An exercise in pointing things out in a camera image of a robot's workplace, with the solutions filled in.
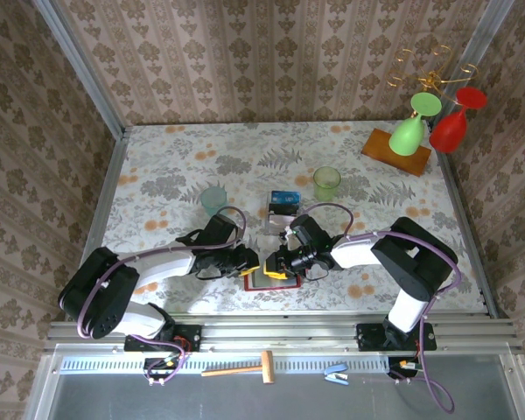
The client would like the blue stapler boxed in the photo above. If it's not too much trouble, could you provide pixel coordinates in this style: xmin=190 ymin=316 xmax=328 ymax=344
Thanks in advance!
xmin=323 ymin=361 xmax=350 ymax=387

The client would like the gold wire glass rack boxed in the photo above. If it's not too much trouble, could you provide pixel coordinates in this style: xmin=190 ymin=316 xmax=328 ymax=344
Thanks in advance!
xmin=384 ymin=45 xmax=480 ymax=106

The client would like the aluminium frame post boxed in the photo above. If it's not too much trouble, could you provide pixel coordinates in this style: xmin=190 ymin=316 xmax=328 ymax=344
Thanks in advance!
xmin=32 ymin=0 xmax=126 ymax=139
xmin=437 ymin=0 xmax=515 ymax=128

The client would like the pink VIP card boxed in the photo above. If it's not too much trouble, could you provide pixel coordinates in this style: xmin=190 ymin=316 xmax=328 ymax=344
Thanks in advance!
xmin=266 ymin=213 xmax=297 ymax=235

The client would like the aluminium frame rail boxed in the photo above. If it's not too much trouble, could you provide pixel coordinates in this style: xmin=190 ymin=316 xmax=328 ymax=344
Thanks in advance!
xmin=428 ymin=120 xmax=508 ymax=319
xmin=65 ymin=126 xmax=130 ymax=323
xmin=43 ymin=318 xmax=524 ymax=354

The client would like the wooden mallet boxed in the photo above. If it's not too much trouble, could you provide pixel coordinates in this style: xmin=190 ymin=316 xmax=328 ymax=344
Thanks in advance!
xmin=200 ymin=349 xmax=276 ymax=386

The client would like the brown wooden base block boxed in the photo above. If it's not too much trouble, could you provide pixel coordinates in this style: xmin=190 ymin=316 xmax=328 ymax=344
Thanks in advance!
xmin=360 ymin=128 xmax=433 ymax=178

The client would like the black connector block with wires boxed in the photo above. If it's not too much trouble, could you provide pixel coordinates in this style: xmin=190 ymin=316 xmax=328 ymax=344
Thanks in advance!
xmin=143 ymin=356 xmax=179 ymax=381
xmin=387 ymin=356 xmax=422 ymax=381

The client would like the red leather card holder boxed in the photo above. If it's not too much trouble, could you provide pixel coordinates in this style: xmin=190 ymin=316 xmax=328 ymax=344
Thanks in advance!
xmin=243 ymin=271 xmax=300 ymax=292

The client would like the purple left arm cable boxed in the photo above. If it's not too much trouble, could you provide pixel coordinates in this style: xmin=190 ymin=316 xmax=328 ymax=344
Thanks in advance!
xmin=76 ymin=205 xmax=249 ymax=387

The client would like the grey metal shelf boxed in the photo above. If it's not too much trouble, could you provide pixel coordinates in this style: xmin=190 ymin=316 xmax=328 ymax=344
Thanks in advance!
xmin=24 ymin=345 xmax=525 ymax=420

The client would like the green plastic wine glass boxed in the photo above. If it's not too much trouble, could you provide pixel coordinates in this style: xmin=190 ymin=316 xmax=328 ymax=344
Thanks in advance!
xmin=388 ymin=92 xmax=444 ymax=157

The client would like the green plastic cup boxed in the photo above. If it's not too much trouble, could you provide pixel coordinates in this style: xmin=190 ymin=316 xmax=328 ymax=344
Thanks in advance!
xmin=312 ymin=165 xmax=342 ymax=203

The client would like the teal plastic cup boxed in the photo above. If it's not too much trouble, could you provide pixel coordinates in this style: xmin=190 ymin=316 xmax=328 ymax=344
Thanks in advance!
xmin=199 ymin=186 xmax=229 ymax=217

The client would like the floral tablecloth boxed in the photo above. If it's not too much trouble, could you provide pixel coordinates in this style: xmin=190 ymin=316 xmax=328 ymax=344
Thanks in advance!
xmin=69 ymin=122 xmax=498 ymax=317

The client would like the perforated metal strip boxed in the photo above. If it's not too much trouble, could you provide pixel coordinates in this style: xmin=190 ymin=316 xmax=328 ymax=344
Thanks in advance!
xmin=59 ymin=354 xmax=389 ymax=375

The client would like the blue card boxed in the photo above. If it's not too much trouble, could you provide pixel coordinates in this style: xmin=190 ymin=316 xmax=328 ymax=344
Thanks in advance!
xmin=270 ymin=191 xmax=302 ymax=207

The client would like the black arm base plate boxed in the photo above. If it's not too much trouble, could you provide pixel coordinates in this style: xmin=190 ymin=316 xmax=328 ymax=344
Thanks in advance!
xmin=124 ymin=324 xmax=203 ymax=353
xmin=357 ymin=322 xmax=438 ymax=353

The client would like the red plastic wine glass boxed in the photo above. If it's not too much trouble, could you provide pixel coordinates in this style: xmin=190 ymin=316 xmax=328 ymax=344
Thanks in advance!
xmin=428 ymin=86 xmax=488 ymax=154

